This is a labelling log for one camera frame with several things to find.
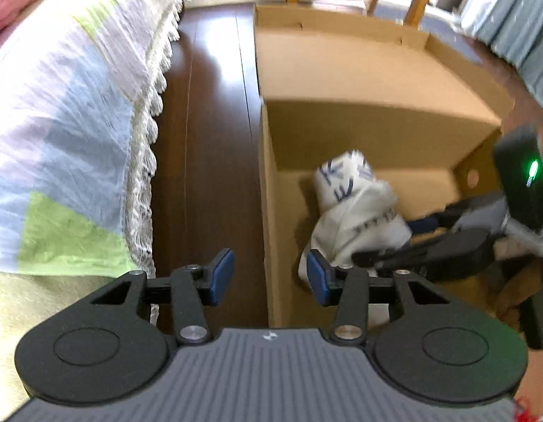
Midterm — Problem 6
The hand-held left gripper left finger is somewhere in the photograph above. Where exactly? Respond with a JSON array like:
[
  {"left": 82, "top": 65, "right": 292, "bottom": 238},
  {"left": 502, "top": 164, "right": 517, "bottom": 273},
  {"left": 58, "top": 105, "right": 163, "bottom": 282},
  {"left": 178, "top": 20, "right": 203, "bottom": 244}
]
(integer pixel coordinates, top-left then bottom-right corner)
[{"left": 90, "top": 248, "right": 235, "bottom": 346}]

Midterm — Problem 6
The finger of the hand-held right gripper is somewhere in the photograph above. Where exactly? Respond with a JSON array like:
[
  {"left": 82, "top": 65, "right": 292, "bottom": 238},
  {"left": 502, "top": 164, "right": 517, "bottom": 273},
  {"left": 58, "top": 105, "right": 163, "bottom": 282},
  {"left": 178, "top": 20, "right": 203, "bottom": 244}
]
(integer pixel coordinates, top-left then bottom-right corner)
[
  {"left": 405, "top": 202, "right": 479, "bottom": 235},
  {"left": 353, "top": 229, "right": 494, "bottom": 282}
]

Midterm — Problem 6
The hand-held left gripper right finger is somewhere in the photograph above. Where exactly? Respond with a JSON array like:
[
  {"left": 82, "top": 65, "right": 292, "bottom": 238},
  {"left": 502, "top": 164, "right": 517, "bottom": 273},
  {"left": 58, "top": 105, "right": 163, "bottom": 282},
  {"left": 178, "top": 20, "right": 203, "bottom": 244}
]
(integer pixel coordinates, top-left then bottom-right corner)
[{"left": 307, "top": 248, "right": 452, "bottom": 346}]

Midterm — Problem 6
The white printed shopping bag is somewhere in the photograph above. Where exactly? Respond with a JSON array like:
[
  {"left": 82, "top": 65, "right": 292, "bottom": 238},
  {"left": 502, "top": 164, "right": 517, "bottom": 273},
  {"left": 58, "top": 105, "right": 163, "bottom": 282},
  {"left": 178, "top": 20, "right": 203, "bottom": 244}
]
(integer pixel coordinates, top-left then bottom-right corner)
[{"left": 296, "top": 148, "right": 413, "bottom": 293}]

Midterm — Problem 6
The brown cardboard box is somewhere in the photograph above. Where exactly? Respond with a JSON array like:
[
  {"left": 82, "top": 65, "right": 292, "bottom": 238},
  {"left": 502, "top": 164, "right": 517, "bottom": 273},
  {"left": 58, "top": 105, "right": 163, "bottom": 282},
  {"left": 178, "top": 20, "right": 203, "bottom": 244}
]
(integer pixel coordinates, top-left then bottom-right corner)
[{"left": 253, "top": 4, "right": 534, "bottom": 330}]

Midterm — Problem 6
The person's right forearm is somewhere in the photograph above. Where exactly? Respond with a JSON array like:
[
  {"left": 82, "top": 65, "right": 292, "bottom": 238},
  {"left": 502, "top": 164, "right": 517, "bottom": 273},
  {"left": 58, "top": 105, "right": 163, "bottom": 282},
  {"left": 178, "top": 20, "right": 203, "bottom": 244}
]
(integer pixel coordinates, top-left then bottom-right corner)
[{"left": 527, "top": 347, "right": 543, "bottom": 422}]

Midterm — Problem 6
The grey-blue striped curtain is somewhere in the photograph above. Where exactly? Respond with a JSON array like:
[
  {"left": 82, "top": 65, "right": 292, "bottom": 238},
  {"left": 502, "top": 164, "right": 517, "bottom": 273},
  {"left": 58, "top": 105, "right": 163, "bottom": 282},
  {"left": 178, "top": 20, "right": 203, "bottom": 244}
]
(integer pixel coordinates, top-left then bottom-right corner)
[{"left": 458, "top": 0, "right": 543, "bottom": 110}]

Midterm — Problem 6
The green covered sofa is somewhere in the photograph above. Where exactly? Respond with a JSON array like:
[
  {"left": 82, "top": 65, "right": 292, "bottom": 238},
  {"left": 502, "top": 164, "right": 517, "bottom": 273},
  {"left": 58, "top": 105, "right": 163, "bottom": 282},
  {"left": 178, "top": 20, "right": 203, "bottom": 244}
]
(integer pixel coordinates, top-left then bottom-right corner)
[{"left": 0, "top": 0, "right": 186, "bottom": 409}]

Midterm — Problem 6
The pastel patchwork blanket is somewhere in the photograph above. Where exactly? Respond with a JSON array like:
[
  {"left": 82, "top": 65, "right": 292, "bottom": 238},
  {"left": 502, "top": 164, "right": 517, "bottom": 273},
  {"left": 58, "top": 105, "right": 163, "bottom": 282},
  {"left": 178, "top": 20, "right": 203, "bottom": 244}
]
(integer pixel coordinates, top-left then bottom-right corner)
[{"left": 0, "top": 0, "right": 180, "bottom": 273}]

